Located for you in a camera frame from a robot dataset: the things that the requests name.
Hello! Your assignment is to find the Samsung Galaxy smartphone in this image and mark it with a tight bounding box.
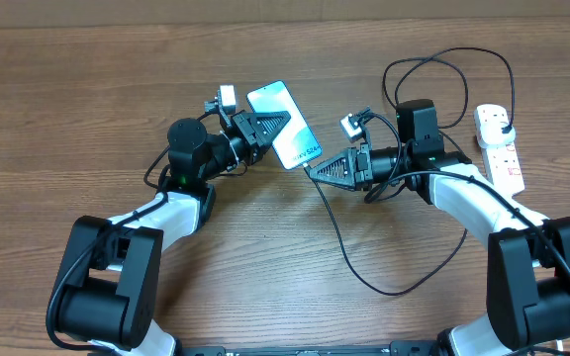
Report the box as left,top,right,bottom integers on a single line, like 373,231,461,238
246,80,323,170

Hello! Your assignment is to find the black USB charging cable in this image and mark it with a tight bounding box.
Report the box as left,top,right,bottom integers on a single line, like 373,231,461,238
303,46,517,298

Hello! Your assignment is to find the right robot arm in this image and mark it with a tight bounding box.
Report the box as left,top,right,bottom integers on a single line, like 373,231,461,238
305,99,570,355

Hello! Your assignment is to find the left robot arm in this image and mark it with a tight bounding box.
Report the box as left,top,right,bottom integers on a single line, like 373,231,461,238
46,111,290,355

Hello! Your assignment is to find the white charger plug adapter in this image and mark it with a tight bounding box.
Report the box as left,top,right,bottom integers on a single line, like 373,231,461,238
477,122,517,149

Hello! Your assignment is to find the white power strip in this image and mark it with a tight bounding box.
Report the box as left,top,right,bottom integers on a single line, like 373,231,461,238
473,104,524,197

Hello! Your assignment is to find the cardboard backdrop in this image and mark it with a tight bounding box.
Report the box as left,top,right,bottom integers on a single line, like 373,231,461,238
0,0,570,29

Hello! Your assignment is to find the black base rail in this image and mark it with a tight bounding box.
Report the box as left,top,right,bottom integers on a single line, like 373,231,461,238
170,340,453,356

